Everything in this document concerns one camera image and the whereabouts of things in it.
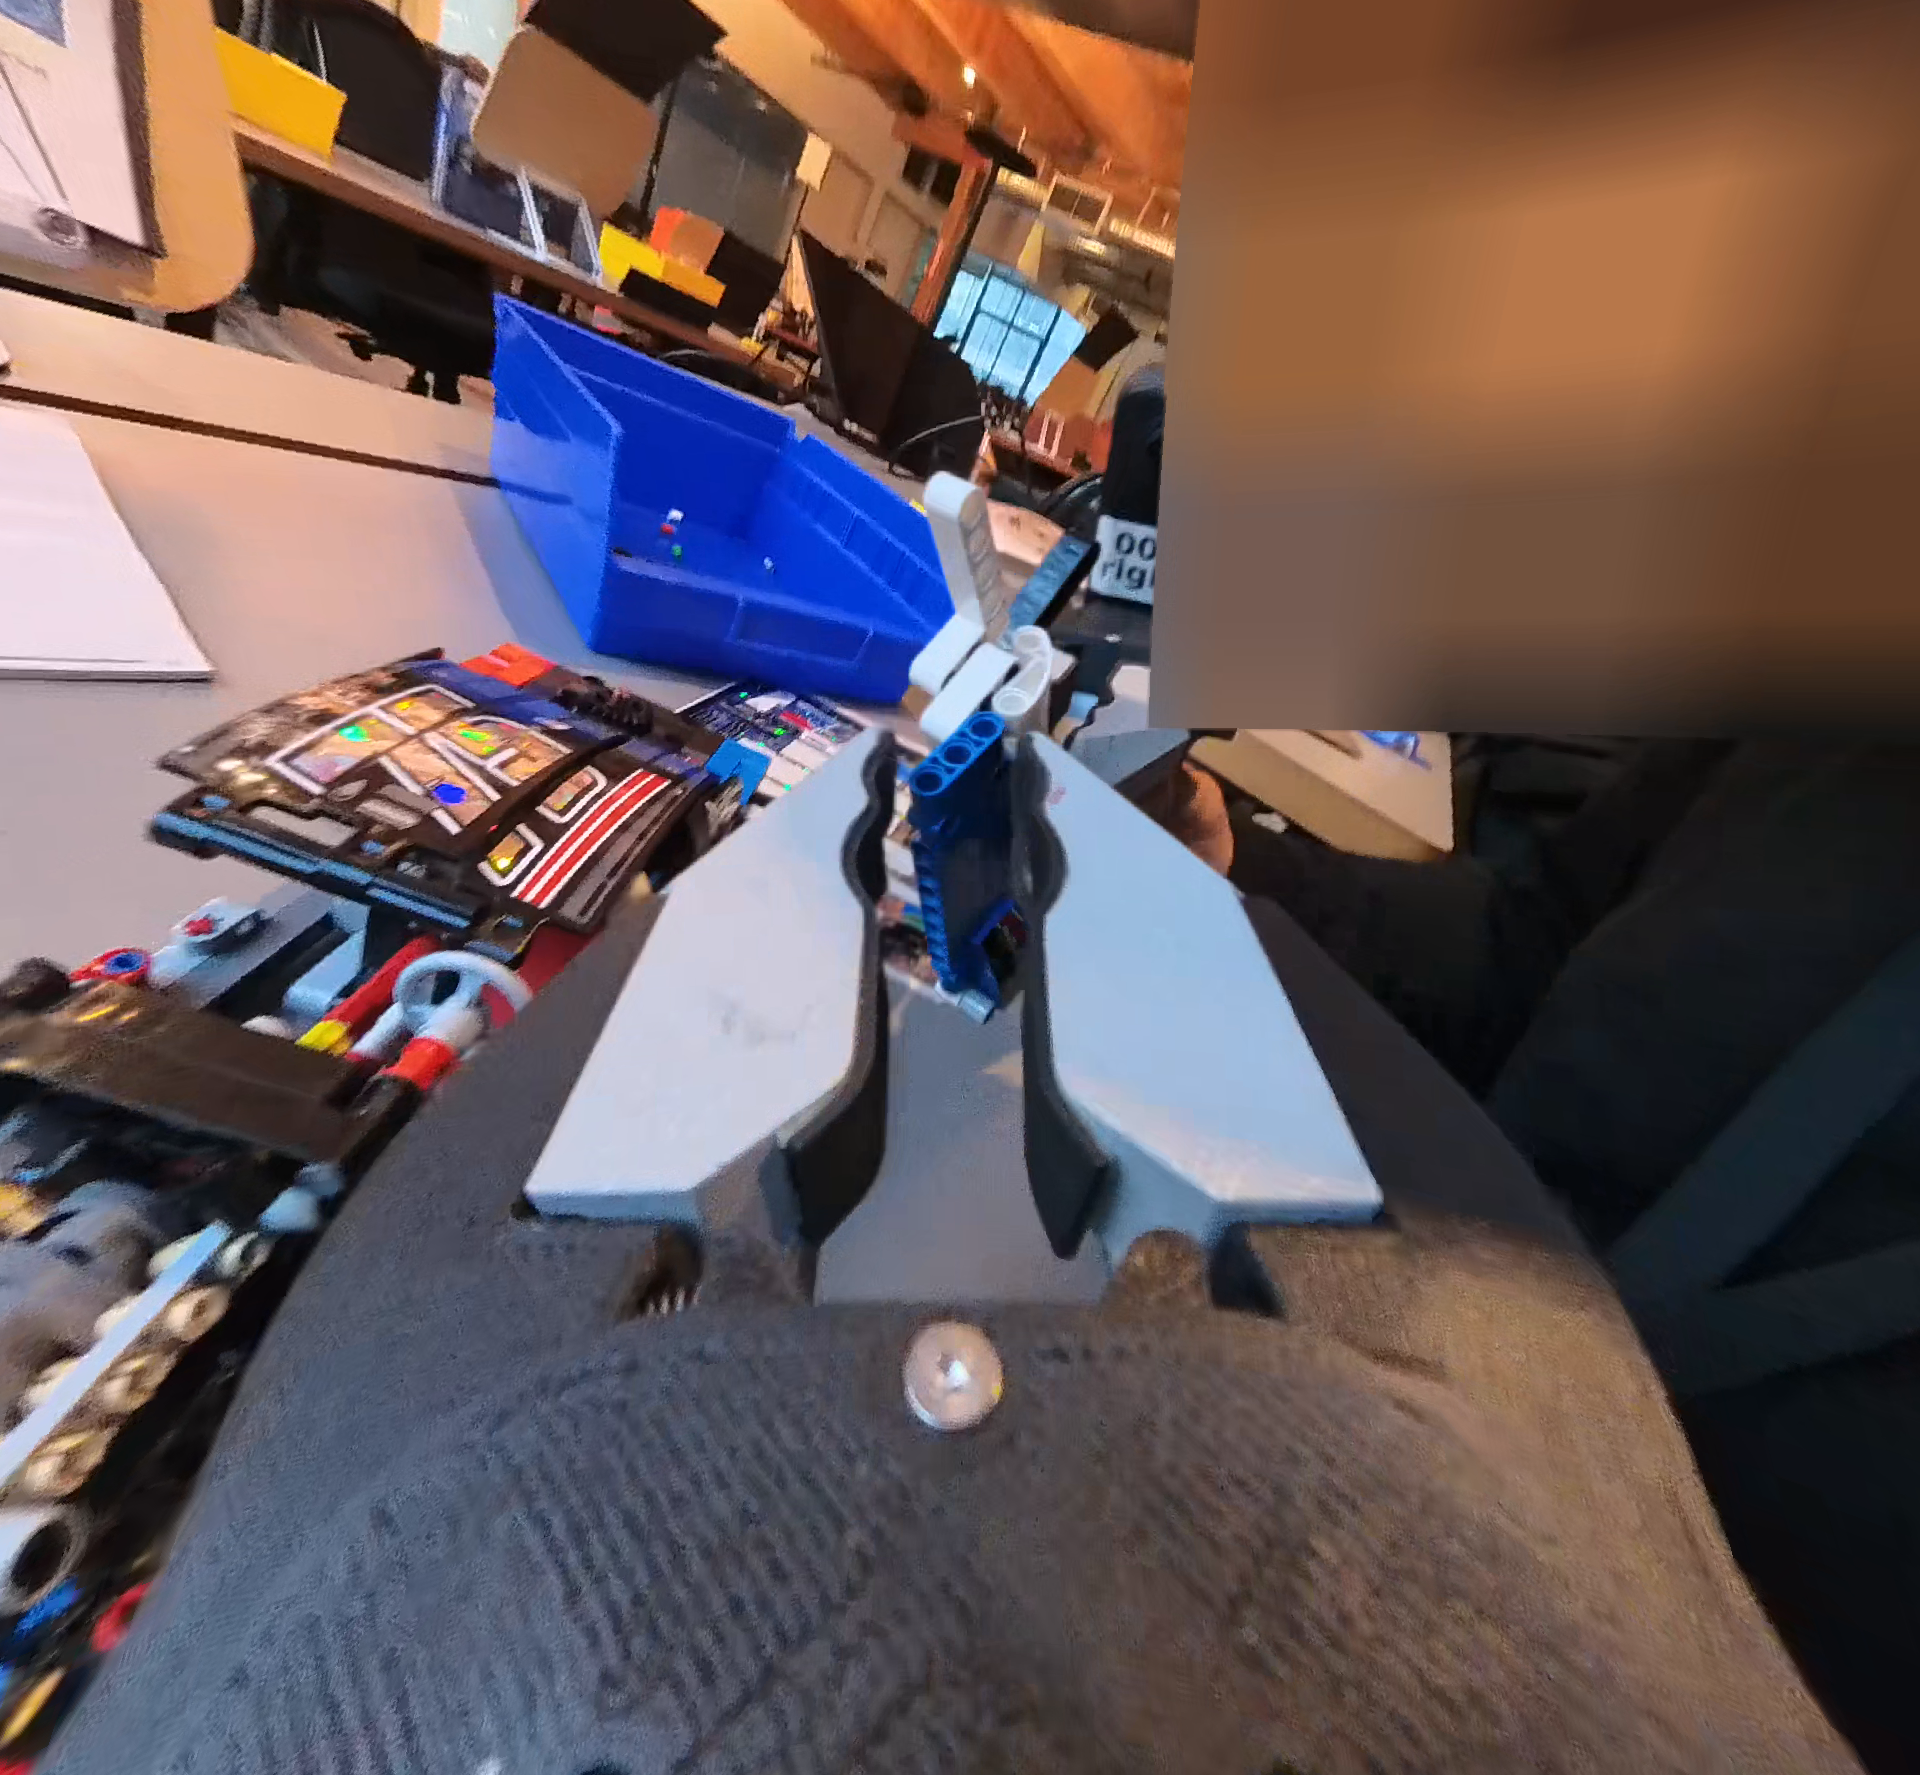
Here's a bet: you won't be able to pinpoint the building instruction booklet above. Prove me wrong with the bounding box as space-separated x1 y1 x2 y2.
0 401 216 685

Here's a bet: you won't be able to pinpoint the toy brick race car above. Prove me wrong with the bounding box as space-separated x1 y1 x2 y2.
0 647 752 1746

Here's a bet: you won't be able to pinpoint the blue and white brick assembly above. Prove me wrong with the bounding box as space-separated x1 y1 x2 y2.
896 469 1104 1027

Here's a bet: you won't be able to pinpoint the dark shoulder strap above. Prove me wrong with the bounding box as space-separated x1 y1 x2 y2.
1604 935 1920 1386

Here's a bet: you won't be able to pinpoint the black monitor back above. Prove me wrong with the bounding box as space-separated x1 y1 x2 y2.
793 229 992 475

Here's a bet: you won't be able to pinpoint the blue plastic bin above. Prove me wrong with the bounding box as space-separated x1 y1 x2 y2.
490 293 962 703

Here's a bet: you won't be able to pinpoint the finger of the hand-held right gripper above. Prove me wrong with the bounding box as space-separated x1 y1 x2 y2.
1071 729 1201 793

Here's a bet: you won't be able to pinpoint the printed instruction sheet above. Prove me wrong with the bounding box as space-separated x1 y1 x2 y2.
0 0 164 259

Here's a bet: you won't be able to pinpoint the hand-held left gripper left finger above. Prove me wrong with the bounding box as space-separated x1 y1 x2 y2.
522 729 901 1248

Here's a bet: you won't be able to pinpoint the clear acrylic stands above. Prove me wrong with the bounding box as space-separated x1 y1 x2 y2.
431 101 602 269

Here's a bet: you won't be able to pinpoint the person's dark clothed body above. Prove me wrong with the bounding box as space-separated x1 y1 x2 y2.
1230 731 1920 1775

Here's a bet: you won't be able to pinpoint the task instruction sheet on stand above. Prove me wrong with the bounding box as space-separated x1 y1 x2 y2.
0 0 254 313

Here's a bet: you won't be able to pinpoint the black flat panel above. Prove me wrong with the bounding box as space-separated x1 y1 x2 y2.
522 0 729 103

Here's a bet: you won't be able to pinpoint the yellow plastic bin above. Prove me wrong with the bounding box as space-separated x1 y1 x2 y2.
209 27 350 157
596 221 729 307

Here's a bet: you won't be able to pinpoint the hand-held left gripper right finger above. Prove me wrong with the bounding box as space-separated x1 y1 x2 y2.
1016 737 1385 1280

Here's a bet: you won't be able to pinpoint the brown cardboard panel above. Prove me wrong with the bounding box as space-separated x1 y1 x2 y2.
472 27 661 217

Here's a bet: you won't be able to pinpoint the long wooden table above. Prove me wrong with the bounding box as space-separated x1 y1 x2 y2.
232 117 819 403

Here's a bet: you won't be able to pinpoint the holographic sticker sheet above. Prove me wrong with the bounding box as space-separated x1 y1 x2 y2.
674 679 917 817

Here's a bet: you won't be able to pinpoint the tiny loose toy pieces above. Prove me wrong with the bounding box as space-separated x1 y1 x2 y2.
651 507 781 577

